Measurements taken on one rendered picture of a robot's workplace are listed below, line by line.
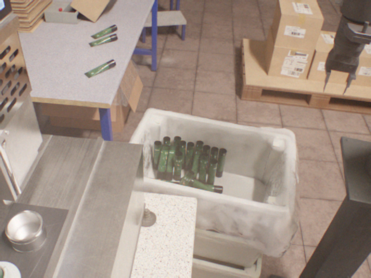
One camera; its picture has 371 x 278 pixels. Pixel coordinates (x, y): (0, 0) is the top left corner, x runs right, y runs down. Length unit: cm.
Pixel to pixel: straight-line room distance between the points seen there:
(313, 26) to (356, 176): 187
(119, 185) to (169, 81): 227
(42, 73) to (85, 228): 111
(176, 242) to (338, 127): 205
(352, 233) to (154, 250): 62
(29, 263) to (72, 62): 123
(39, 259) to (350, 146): 90
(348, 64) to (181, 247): 64
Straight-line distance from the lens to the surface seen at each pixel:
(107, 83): 159
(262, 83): 284
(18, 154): 75
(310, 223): 213
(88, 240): 70
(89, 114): 233
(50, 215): 74
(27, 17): 212
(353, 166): 110
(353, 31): 87
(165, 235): 102
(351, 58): 98
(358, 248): 131
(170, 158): 151
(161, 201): 109
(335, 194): 235
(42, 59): 184
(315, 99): 293
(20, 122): 75
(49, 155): 87
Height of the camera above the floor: 161
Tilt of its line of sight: 42 degrees down
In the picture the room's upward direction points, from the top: 3 degrees clockwise
